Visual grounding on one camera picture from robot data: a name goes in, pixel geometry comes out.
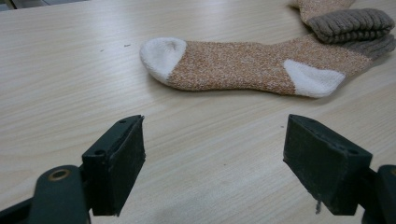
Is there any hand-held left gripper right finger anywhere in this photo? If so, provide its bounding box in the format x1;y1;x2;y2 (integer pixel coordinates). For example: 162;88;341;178
282;113;374;217

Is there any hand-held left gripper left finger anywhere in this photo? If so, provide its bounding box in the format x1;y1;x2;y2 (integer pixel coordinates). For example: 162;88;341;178
81;115;147;217

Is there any orange sock with white heel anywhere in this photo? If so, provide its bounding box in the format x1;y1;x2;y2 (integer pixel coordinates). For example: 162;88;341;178
138;33;396;99
290;0;396;45

